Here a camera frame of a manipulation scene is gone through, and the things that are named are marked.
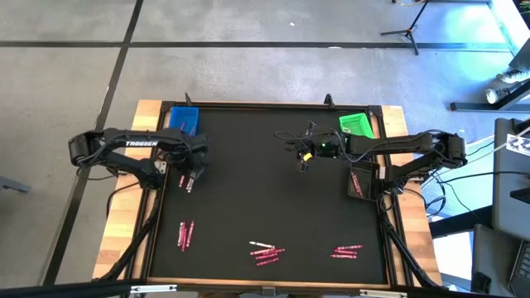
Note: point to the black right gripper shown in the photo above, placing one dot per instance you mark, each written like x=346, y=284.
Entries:
x=309, y=148

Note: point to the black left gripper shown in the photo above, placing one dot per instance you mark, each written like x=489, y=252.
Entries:
x=190, y=151

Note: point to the green plastic basket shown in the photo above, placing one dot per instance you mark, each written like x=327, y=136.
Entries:
x=360, y=124

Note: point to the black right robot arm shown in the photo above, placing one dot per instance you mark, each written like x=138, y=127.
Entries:
x=393, y=145

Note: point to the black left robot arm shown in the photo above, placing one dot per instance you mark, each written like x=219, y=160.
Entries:
x=120, y=140

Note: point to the blue plastic basket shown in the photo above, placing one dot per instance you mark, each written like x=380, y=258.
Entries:
x=178, y=116

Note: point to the black table mat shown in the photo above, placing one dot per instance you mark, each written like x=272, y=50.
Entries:
x=248, y=207

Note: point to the black plastic basket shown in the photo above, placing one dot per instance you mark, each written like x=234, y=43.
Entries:
x=368, y=182

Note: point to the black tripod stand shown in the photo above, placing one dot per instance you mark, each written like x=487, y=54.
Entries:
x=410, y=31

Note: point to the black overhead beam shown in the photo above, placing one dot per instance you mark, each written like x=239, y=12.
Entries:
x=62, y=289

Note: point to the black desk leg bar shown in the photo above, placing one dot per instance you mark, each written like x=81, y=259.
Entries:
x=468, y=107

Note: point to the grey floor object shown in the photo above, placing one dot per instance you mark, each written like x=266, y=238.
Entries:
x=12, y=185

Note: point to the person's shoe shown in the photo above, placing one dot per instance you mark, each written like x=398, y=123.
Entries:
x=511, y=76
x=494, y=96

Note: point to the grey desk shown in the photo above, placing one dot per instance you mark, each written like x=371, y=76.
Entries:
x=509, y=198

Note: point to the white marker tag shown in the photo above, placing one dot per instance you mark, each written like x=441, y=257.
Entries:
x=519, y=145

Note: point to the grey cabinet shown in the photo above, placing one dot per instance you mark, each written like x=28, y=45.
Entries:
x=492, y=256

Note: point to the person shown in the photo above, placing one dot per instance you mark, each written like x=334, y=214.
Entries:
x=522, y=58

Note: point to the dark laptop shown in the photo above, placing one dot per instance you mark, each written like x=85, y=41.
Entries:
x=523, y=269

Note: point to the black frame bracket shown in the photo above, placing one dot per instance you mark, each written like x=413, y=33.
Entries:
x=188, y=99
x=329, y=100

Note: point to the silver metal bracket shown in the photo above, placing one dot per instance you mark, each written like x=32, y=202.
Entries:
x=383, y=294
x=153, y=289

